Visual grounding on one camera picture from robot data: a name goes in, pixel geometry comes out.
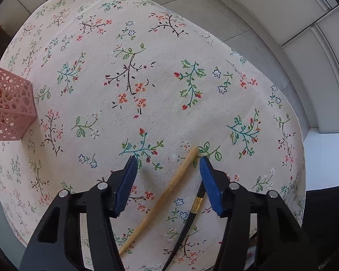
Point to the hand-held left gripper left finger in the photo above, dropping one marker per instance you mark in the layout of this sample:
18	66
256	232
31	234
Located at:
128	180

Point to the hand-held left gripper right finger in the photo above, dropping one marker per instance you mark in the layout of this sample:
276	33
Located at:
210	186

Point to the light wooden chopstick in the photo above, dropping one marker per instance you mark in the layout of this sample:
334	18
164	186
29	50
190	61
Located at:
169	186

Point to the black chopstick with gold band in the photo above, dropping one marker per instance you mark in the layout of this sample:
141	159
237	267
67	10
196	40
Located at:
186	225

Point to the pink perforated utensil holder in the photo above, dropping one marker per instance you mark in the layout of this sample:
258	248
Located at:
8	110

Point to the floral tablecloth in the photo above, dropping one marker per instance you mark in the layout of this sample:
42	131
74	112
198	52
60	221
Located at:
158	90

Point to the dark cloth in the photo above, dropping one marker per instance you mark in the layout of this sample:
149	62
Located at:
327	217

